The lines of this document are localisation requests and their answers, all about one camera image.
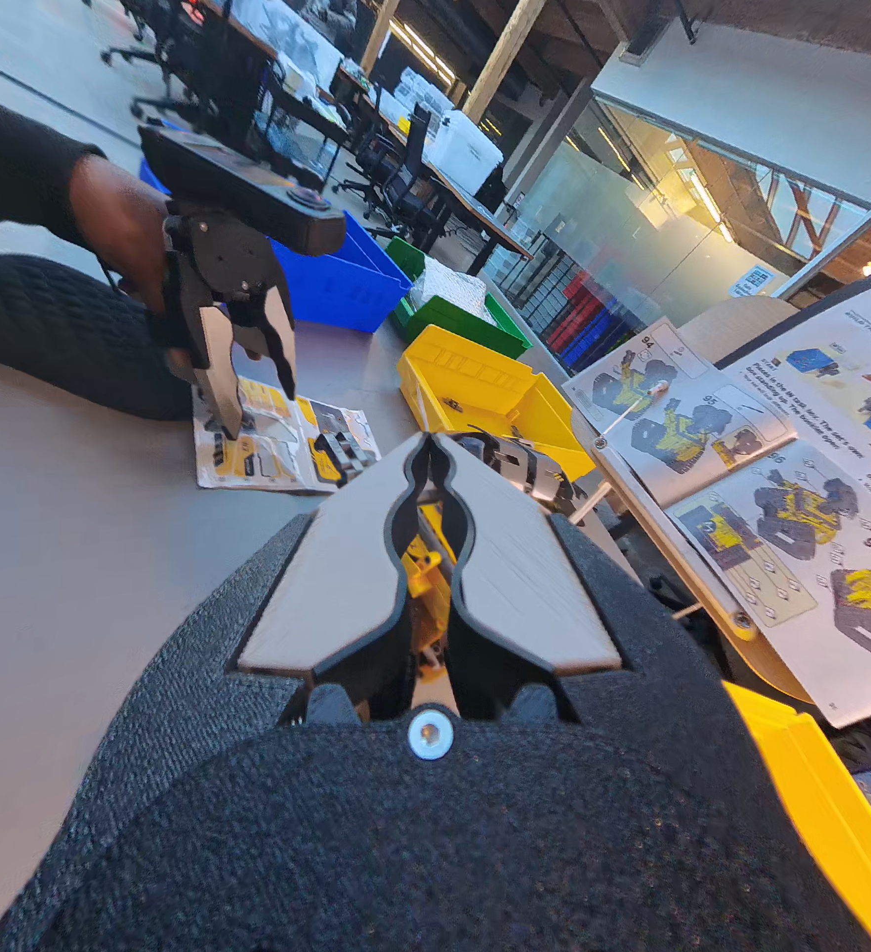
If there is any robot instruction booklet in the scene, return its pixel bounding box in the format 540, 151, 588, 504
563, 275, 871, 728

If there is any person's left hand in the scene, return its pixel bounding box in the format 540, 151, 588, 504
69, 155, 192, 380

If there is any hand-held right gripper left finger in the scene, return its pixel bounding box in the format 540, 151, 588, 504
236, 431, 431, 681

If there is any black office chair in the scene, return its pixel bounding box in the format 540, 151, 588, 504
331, 103, 445, 250

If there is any blue plastic bin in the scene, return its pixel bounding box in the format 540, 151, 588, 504
139, 158, 412, 333

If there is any white sticker sheet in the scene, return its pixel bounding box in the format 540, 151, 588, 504
192, 375, 382, 494

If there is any white book stand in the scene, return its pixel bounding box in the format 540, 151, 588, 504
568, 296, 816, 704

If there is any yellow plastic bin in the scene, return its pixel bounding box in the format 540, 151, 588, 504
726, 680, 871, 952
397, 323, 596, 483

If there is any yellow grey toy brick robot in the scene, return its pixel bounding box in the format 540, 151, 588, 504
315, 430, 481, 696

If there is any bubble wrap sheet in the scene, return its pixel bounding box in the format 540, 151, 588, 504
409, 268, 489, 321

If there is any white storage box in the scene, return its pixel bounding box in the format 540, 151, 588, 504
422, 110, 505, 196

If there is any long wooden work table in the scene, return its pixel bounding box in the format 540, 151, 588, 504
205, 0, 535, 276

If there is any person's left forearm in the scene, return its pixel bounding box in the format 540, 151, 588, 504
0, 74, 105, 250

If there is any parts storage rack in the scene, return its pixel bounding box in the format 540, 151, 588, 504
491, 231, 648, 373

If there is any green plastic bin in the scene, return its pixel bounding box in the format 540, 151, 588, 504
385, 237, 533, 360

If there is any grey desk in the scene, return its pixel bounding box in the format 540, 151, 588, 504
0, 320, 630, 946

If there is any grey toy robot head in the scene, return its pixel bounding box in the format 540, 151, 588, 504
452, 429, 589, 519

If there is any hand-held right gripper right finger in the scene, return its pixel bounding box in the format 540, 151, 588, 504
432, 431, 624, 678

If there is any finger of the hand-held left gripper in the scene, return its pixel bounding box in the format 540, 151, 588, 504
257, 283, 299, 404
193, 303, 247, 441

